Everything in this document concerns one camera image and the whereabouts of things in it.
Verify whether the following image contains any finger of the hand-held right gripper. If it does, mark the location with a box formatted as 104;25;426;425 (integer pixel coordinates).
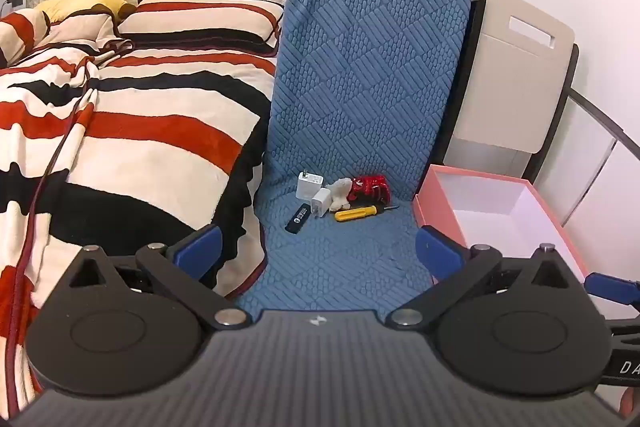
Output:
584;272;640;308

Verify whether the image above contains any small white charger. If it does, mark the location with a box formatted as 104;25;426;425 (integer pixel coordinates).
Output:
311;188;333;215

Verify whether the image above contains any dark red cable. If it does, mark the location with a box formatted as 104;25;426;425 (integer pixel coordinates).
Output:
0;52;126;373

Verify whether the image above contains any white plush toy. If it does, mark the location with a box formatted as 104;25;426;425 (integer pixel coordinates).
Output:
325;177;357;210

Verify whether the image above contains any striped red black cream blanket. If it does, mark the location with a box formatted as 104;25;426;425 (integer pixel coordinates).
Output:
0;7;278;378

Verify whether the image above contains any striped pillow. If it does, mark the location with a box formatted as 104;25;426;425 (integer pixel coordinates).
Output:
117;0;285;58

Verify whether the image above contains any yellow screwdriver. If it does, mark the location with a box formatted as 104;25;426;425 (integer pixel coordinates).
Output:
333;203;401;223

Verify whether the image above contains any blue textured mat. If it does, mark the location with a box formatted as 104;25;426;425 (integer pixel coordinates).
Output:
235;0;473;314

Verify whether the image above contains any large white charger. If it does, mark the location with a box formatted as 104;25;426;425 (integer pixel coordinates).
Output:
296;170;321;202

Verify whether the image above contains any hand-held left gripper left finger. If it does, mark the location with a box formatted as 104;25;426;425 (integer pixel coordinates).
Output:
65;223;252;331

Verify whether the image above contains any pink cardboard box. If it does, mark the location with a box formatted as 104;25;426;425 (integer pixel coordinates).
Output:
411;164;594;290

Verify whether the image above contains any red patterned toy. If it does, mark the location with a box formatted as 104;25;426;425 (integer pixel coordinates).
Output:
350;174;392;208

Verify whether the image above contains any white cabinet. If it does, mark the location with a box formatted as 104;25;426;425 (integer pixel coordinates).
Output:
535;87;640;288

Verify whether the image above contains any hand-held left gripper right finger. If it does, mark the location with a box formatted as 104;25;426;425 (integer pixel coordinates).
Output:
390;224;608;331

